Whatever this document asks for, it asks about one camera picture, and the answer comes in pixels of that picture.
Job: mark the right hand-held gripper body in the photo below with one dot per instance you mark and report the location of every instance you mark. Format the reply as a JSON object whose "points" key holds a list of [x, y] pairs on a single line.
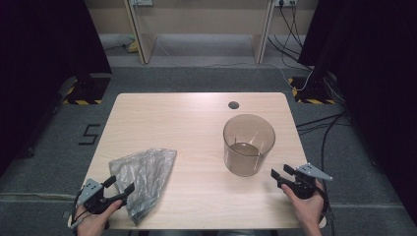
{"points": [[306, 183]]}

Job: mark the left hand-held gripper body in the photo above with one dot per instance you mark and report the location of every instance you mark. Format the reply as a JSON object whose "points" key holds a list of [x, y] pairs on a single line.
{"points": [[93, 196]]}

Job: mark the grey translucent plastic bag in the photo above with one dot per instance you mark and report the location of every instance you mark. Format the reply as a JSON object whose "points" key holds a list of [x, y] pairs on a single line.
{"points": [[144, 177]]}

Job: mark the transparent brown plastic cup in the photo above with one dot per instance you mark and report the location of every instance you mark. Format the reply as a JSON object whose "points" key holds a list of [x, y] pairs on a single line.
{"points": [[249, 154]]}

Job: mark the person's left hand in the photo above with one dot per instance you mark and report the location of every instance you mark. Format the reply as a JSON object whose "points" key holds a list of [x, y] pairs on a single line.
{"points": [[95, 221]]}

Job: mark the person's right hand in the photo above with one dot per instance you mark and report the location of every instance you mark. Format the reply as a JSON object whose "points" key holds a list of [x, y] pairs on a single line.
{"points": [[306, 209]]}

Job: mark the black stand base striped tape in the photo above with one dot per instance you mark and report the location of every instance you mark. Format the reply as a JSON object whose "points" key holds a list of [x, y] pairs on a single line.
{"points": [[311, 95], [87, 90]]}

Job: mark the black curtain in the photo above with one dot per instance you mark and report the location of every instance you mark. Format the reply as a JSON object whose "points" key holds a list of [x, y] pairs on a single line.
{"points": [[39, 65], [377, 82]]}

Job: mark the small yellow object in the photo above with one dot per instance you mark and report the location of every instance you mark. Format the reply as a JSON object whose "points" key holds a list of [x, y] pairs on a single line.
{"points": [[132, 47]]}

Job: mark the light wooden desk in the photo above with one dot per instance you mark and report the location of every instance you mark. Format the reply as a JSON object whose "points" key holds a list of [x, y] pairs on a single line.
{"points": [[144, 36]]}

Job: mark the white power strip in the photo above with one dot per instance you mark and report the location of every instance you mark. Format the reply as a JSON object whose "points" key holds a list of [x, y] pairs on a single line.
{"points": [[141, 2], [284, 2]]}

